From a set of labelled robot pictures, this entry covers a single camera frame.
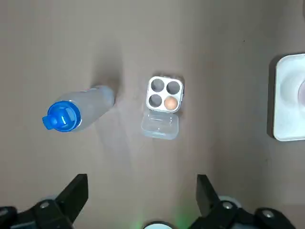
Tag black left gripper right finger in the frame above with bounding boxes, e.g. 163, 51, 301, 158
188, 174, 305, 229

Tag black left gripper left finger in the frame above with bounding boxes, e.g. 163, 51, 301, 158
0, 174, 89, 229

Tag white rectangular tray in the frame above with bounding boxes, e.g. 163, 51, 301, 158
272, 53, 305, 142

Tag brown egg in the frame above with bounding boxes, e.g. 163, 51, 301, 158
164, 96, 178, 111

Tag pink bowl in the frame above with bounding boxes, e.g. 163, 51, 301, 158
296, 79, 305, 106

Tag clear bottle blue cap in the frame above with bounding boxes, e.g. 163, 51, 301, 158
42, 85, 116, 133

